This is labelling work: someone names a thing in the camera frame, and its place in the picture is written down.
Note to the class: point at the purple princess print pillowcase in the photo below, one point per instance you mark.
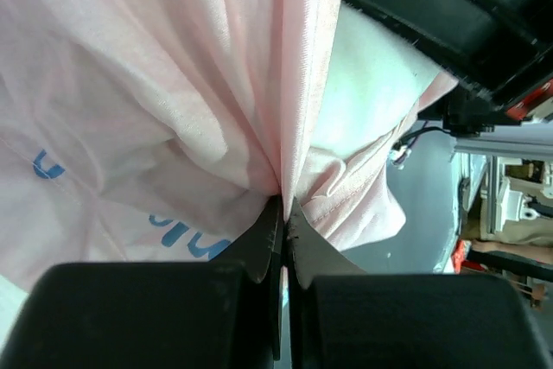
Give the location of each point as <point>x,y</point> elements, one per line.
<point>158,129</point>

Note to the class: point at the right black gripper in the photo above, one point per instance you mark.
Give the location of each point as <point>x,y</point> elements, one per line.
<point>500,51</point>

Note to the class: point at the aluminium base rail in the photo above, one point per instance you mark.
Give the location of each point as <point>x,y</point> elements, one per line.
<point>528,141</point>

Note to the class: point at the white pillow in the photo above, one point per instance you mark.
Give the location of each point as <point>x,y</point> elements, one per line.
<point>374,79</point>

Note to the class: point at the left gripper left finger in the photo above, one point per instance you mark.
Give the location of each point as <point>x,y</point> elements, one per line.
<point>223,313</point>

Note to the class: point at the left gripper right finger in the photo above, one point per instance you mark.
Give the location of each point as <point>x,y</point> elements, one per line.
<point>343,317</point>

